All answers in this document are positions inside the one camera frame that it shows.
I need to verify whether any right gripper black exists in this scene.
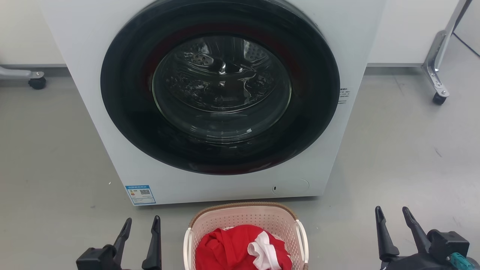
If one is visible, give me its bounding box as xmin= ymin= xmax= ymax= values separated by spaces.
xmin=375 ymin=206 xmax=480 ymax=270

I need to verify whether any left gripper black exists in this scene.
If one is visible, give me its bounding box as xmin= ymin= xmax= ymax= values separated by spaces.
xmin=76 ymin=216 xmax=162 ymax=270

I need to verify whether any beige perforated laundry basket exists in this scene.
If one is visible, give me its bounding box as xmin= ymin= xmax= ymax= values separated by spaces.
xmin=183 ymin=202 xmax=309 ymax=270

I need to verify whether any blue energy label sticker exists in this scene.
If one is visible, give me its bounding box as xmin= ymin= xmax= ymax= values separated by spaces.
xmin=125 ymin=184 xmax=156 ymax=206

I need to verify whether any red garment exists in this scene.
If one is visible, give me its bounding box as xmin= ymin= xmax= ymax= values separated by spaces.
xmin=195 ymin=224 xmax=293 ymax=270

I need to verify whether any round white filter cover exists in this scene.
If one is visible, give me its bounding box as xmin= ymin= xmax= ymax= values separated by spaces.
xmin=271 ymin=178 xmax=310 ymax=196

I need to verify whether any white garment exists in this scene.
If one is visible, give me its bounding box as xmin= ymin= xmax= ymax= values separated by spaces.
xmin=247 ymin=231 xmax=286 ymax=270

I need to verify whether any round black washer door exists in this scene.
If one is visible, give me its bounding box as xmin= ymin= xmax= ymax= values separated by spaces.
xmin=100 ymin=0 xmax=341 ymax=176

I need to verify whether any silver metal stand with caster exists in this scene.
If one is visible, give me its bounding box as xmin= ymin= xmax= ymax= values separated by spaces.
xmin=421 ymin=0 xmax=474 ymax=106

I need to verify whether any white front-load washing machine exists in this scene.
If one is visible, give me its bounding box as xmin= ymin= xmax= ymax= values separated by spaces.
xmin=39 ymin=0 xmax=387 ymax=206

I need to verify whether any grey stand foot with caster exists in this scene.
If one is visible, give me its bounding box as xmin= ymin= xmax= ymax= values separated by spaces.
xmin=0 ymin=66 xmax=47 ymax=90

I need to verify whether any thin black floor cable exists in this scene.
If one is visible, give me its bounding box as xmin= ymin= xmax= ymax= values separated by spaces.
xmin=453 ymin=33 xmax=480 ymax=57

